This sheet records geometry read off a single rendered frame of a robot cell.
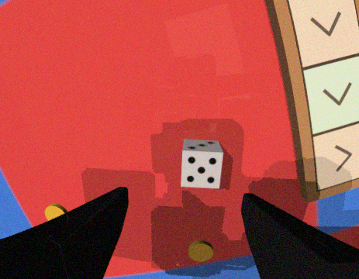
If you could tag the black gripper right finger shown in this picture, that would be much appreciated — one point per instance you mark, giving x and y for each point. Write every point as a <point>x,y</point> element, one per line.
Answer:
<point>285,247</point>

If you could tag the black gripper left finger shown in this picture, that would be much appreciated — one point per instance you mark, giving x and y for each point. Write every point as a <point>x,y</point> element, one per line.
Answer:
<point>76,245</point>

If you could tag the grey die with black pips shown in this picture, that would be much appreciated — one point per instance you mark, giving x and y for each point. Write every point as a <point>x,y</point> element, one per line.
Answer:
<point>201,163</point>

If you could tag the yellow flat disc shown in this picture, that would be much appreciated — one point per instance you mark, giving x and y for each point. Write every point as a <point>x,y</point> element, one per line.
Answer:
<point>200,251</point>
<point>54,210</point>

